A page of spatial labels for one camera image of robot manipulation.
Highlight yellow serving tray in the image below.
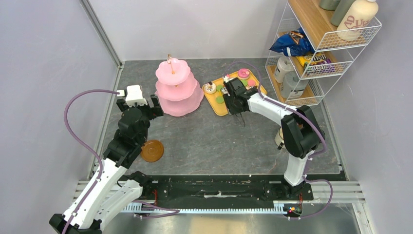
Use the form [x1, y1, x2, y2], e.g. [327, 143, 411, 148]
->
[202, 68, 260, 116]

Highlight white jar upper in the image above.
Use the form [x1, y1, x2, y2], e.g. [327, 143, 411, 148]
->
[274, 56, 295, 84]

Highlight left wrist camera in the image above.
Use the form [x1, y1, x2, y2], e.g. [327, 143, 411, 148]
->
[116, 85, 148, 107]

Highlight metal serving tongs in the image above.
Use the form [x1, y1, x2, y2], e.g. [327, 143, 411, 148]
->
[235, 113, 245, 127]

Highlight pink three-tier cake stand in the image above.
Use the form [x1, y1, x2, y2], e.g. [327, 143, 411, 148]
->
[155, 54, 204, 117]

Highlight yellow candy bag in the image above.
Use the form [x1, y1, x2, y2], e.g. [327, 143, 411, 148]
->
[296, 52, 334, 72]

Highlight grey jar lower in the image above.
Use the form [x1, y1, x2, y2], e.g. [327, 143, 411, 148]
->
[281, 72, 308, 99]

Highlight pink macaron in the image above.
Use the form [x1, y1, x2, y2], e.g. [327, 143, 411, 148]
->
[247, 79, 257, 87]

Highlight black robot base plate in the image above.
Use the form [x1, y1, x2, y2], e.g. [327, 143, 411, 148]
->
[139, 175, 314, 209]

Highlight grey-green bottle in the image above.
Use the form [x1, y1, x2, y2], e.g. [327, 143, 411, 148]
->
[330, 0, 355, 26]

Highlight cream labelled bottle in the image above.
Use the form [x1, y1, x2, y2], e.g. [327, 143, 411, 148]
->
[337, 0, 378, 41]

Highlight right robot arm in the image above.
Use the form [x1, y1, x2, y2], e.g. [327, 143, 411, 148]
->
[223, 77, 325, 199]

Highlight blue snack bag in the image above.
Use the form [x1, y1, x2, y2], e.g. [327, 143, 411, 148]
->
[269, 27, 315, 57]

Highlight white chocolate-drizzle donut left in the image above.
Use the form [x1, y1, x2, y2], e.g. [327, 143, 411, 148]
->
[203, 81, 217, 94]

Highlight beige mug right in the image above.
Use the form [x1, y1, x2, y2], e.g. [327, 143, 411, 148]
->
[275, 128, 285, 150]

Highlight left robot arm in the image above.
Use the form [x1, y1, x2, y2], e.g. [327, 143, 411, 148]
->
[49, 95, 164, 234]

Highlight white wire shelf rack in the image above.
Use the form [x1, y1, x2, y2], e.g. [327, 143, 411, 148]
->
[265, 0, 382, 106]

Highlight pink frosted donut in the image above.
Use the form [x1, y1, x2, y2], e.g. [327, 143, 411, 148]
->
[237, 68, 250, 80]

